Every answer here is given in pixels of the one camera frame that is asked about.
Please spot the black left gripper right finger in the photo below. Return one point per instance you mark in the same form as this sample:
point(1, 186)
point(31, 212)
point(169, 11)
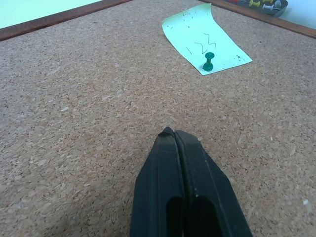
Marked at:
point(209, 187)

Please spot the dark metal tray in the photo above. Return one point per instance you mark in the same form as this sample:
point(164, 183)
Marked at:
point(280, 10)

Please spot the grey pushpin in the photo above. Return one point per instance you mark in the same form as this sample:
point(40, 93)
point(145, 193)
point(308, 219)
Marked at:
point(277, 3)

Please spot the white pushpin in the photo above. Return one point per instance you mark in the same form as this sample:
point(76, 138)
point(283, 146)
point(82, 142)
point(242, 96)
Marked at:
point(269, 8)

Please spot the green sticky note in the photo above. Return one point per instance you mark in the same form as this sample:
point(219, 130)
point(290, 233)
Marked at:
point(205, 37)

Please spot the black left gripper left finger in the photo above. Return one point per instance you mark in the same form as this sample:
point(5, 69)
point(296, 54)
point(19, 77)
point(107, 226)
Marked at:
point(158, 182)

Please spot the yellow pushpin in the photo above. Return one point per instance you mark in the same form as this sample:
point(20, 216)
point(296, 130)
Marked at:
point(267, 1)
point(254, 3)

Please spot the wood-framed cork board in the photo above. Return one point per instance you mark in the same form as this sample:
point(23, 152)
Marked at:
point(98, 103)

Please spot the red pushpin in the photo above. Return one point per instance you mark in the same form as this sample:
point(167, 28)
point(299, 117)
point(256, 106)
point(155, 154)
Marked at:
point(233, 1)

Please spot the green pushpin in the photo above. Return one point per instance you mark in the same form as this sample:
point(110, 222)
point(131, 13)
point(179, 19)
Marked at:
point(209, 62)

